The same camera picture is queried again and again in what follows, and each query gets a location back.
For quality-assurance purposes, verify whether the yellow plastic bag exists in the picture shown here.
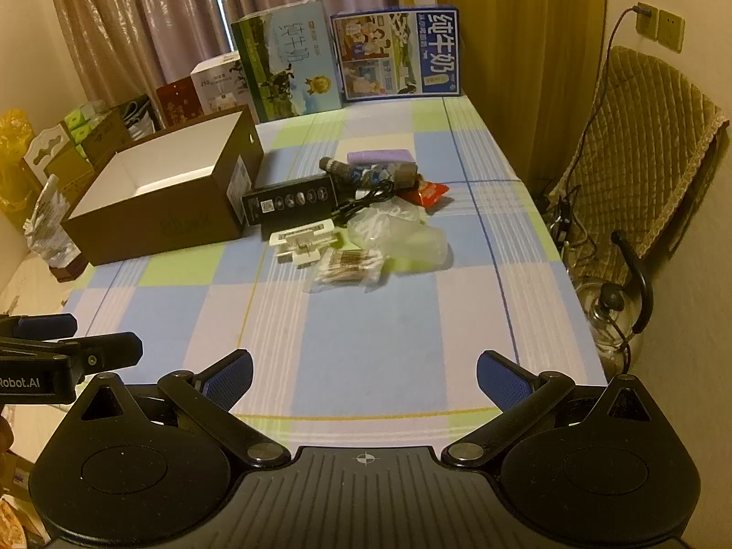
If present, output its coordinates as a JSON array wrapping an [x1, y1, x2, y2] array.
[[0, 108, 41, 230]]

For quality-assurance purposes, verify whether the green milk carton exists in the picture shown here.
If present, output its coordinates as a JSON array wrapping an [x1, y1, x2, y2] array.
[[230, 0, 344, 124]]

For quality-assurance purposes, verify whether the brown cardboard box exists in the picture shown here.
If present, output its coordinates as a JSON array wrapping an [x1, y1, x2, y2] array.
[[60, 104, 265, 267]]

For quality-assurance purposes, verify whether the red snack packet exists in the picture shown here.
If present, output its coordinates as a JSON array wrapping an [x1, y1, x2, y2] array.
[[397, 177, 450, 208]]

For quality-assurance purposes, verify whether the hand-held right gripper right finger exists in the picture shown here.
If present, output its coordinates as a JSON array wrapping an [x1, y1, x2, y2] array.
[[440, 349, 658, 467]]

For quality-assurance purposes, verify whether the cotton swab pack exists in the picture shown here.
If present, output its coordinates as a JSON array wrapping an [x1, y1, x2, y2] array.
[[312, 248, 385, 290]]

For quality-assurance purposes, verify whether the striped knitted sock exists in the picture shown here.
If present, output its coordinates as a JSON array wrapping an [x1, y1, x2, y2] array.
[[318, 156, 421, 189]]

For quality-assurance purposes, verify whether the glass kettle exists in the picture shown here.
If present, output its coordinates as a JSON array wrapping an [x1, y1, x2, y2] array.
[[575, 231, 656, 375]]

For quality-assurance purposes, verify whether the wall socket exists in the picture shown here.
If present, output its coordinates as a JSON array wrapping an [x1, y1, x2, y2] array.
[[636, 3, 685, 51]]

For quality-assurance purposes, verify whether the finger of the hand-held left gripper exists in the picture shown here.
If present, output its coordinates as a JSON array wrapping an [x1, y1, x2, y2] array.
[[0, 313, 78, 339], [0, 332, 144, 381]]

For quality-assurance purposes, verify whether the quilted chair cover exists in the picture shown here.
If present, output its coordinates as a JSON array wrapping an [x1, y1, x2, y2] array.
[[549, 46, 730, 287]]

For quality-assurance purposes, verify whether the clear plastic bag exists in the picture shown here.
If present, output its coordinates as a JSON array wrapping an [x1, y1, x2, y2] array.
[[347, 206, 450, 267]]

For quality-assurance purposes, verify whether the silver foil bag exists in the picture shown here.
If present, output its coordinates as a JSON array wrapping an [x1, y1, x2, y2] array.
[[23, 174, 84, 267]]

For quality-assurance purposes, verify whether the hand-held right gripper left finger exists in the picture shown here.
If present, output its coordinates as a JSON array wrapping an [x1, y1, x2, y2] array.
[[77, 349, 292, 467]]

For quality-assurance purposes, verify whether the white plastic clip rack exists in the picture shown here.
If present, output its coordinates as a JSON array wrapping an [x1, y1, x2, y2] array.
[[269, 222, 335, 267]]

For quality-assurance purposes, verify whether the blue milk carton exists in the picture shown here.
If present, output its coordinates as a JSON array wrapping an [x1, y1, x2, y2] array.
[[330, 7, 463, 104]]

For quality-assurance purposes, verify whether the brown cardboard carton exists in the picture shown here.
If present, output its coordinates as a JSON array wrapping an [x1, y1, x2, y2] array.
[[57, 106, 135, 189]]

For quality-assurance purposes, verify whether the red gift box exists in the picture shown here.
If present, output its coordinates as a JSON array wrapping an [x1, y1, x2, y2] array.
[[156, 76, 204, 128]]

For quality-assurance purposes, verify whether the pink patterned curtain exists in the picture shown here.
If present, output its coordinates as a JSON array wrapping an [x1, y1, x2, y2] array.
[[43, 0, 398, 104]]

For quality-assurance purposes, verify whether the green tissue packs bundle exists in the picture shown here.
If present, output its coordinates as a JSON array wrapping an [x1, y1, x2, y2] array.
[[62, 100, 109, 146]]

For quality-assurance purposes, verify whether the white humidifier box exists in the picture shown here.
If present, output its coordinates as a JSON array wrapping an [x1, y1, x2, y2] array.
[[190, 50, 255, 121]]

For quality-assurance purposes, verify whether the black product box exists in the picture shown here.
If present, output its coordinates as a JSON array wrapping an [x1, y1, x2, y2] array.
[[241, 174, 339, 230]]

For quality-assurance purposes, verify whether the checked tablecloth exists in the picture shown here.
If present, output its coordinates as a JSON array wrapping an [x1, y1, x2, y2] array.
[[57, 94, 610, 452]]

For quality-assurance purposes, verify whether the thin black charger cable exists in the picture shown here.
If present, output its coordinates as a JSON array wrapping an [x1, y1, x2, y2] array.
[[563, 8, 635, 253]]

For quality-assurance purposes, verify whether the purple packet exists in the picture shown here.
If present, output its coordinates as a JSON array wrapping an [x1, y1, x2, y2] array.
[[347, 149, 415, 166]]

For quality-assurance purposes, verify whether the white cut-out paper box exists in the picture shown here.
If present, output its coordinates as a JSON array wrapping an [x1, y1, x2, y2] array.
[[23, 123, 72, 184]]

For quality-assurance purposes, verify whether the white blue paper bag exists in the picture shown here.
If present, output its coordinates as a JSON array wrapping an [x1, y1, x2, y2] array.
[[117, 96, 164, 141]]

